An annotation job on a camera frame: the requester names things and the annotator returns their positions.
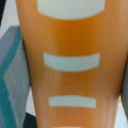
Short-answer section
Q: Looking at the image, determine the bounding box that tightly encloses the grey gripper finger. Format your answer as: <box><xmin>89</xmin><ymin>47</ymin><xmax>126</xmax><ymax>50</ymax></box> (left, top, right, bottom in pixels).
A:
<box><xmin>0</xmin><ymin>26</ymin><xmax>30</xmax><ymax>128</ymax></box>

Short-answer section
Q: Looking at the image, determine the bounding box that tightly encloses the yellow toy bread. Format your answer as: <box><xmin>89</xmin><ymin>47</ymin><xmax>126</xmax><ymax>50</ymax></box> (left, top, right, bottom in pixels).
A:
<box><xmin>16</xmin><ymin>0</ymin><xmax>128</xmax><ymax>128</ymax></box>

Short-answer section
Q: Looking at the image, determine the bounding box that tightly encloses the beige woven placemat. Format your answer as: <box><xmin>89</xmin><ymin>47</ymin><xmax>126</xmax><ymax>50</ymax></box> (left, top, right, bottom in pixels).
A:
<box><xmin>0</xmin><ymin>0</ymin><xmax>19</xmax><ymax>38</ymax></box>

